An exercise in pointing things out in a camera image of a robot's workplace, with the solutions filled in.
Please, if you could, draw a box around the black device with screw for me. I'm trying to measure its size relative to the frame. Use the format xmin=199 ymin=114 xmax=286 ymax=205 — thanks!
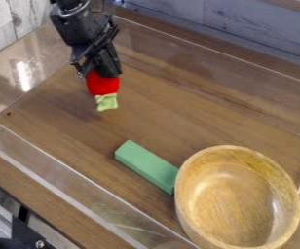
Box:
xmin=0 ymin=218 xmax=56 ymax=249

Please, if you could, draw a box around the wooden bowl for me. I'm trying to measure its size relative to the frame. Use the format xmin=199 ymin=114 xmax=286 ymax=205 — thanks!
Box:
xmin=175 ymin=145 xmax=300 ymax=249

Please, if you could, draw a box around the red knitted strawberry toy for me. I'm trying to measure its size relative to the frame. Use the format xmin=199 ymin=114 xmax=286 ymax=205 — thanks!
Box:
xmin=86 ymin=71 xmax=120 ymax=112

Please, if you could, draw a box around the clear acrylic wall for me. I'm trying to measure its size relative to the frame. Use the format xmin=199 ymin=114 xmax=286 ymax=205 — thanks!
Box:
xmin=116 ymin=18 xmax=300 ymax=135
xmin=0 ymin=125 xmax=198 ymax=249

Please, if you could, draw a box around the clear acrylic front wall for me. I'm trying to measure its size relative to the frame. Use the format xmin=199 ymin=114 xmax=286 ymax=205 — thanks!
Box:
xmin=0 ymin=125 xmax=198 ymax=249

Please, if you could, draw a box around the clear acrylic back wall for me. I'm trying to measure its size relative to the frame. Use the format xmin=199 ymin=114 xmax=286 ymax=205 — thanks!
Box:
xmin=116 ymin=18 xmax=300 ymax=135

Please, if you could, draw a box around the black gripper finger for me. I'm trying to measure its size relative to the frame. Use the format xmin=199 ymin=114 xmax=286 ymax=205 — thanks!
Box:
xmin=94 ymin=44 xmax=122 ymax=78

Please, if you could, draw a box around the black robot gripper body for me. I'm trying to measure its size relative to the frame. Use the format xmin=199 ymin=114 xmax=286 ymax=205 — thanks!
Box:
xmin=49 ymin=4 xmax=119 ymax=78

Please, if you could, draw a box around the green rectangular block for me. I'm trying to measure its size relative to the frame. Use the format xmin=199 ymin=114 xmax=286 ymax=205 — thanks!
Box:
xmin=115 ymin=140 xmax=178 ymax=195

